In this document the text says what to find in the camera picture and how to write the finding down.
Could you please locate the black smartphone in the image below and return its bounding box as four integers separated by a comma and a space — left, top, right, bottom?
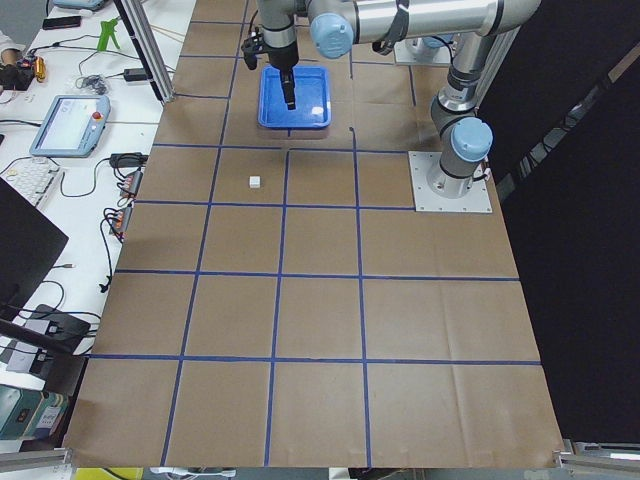
42, 15, 82, 31

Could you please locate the blue teach pendant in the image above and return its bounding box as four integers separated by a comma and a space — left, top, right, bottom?
29, 95, 111, 158

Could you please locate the aluminium frame post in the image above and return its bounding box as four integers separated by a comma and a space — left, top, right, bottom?
114, 0, 174, 105

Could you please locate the blue plastic tray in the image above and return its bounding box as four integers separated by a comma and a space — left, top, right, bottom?
257, 65, 332, 130

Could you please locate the white keyboard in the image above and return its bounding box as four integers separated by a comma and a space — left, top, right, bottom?
1, 158, 62, 210

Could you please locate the green handled reacher grabber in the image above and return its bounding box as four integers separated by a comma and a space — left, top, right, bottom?
96, 18, 121, 52

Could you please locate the black monitor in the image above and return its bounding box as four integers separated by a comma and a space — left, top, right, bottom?
0, 180, 68, 320

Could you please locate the black power adapter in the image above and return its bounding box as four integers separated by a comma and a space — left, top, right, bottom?
122, 68, 149, 82

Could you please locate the black usb hub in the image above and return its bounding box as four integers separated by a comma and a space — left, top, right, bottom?
118, 170, 143, 198

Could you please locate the white block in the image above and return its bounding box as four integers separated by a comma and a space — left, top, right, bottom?
249, 176, 261, 189

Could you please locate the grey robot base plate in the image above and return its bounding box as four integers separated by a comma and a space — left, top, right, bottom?
408, 151, 493, 214

